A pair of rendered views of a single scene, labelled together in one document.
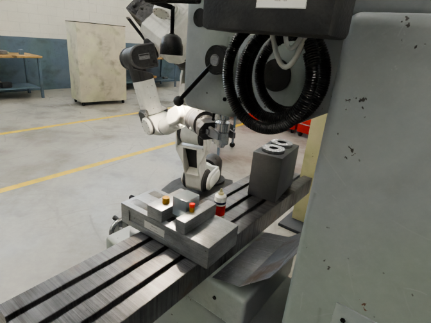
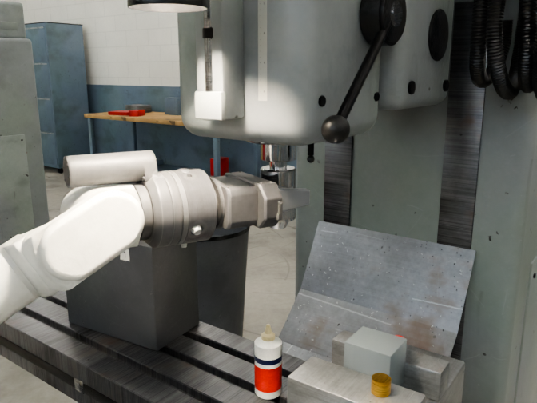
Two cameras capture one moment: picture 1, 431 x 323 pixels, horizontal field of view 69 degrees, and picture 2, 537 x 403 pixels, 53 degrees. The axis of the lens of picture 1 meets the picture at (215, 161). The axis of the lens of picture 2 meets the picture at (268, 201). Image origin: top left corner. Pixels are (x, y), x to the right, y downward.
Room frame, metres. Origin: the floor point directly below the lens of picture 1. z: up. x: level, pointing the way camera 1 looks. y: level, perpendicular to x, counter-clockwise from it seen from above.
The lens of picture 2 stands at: (0.93, 0.68, 1.39)
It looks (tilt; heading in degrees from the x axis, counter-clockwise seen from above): 14 degrees down; 271
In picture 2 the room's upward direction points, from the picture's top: straight up
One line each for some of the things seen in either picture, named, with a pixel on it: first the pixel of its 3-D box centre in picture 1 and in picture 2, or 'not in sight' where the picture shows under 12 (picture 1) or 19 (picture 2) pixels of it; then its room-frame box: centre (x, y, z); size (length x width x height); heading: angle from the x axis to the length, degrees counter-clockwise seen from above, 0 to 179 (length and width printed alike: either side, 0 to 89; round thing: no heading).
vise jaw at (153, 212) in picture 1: (171, 204); (354, 400); (0.84, 0.12, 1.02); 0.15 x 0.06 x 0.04; 146
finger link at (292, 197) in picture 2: (213, 134); (290, 199); (0.92, 0.02, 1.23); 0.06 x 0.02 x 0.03; 33
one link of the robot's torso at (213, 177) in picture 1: (200, 175); not in sight; (1.83, 0.09, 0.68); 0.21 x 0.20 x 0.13; 162
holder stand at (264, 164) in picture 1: (274, 167); (130, 273); (1.21, -0.25, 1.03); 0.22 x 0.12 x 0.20; 152
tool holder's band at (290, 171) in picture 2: (222, 123); (278, 171); (0.93, -0.01, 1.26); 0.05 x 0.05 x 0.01
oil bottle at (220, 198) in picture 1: (220, 202); (268, 358); (0.95, -0.03, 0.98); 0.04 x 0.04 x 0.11
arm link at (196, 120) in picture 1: (207, 125); (215, 204); (1.01, 0.04, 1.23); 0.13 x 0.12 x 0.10; 123
